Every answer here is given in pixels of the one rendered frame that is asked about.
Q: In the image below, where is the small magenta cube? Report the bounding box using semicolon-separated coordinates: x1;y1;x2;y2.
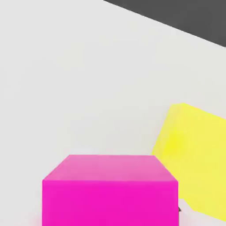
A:
41;154;179;226

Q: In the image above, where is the large yellow box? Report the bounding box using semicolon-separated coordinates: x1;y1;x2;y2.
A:
151;102;226;222

